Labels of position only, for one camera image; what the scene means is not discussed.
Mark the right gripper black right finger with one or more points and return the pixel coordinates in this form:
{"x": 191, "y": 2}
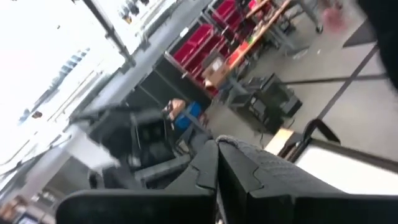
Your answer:
{"x": 236, "y": 193}

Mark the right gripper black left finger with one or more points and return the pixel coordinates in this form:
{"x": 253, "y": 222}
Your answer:
{"x": 140, "y": 208}

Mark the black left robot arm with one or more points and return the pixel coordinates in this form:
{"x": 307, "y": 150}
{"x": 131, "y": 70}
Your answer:
{"x": 146, "y": 137}

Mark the blue container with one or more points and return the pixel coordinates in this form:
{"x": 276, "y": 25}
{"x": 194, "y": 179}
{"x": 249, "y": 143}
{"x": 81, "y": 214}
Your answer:
{"x": 186, "y": 116}

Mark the brown cardboard box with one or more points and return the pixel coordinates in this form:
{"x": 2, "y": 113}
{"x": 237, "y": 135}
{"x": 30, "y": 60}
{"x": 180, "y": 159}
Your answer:
{"x": 214, "y": 73}

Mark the shelf with red bins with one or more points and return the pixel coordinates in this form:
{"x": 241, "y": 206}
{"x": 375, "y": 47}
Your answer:
{"x": 199, "y": 40}

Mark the wooden workbench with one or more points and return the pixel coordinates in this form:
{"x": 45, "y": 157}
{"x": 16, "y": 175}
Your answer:
{"x": 261, "y": 29}

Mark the black metal table frame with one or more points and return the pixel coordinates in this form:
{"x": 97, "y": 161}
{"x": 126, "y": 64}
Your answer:
{"x": 357, "y": 156}

